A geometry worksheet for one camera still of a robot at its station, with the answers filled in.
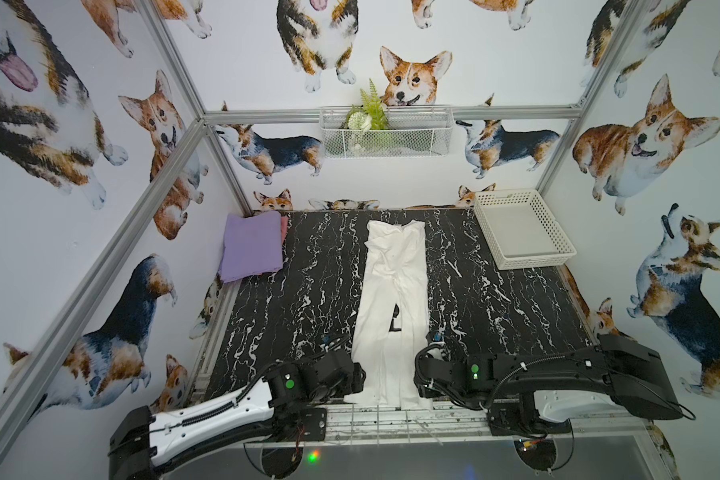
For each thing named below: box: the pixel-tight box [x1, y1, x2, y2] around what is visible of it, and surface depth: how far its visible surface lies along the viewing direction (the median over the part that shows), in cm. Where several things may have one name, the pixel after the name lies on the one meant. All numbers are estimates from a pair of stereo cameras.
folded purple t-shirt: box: [218, 210, 283, 283], surface depth 106 cm
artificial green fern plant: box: [342, 79, 390, 154], surface depth 85 cm
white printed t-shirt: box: [344, 220, 432, 410], surface depth 95 cm
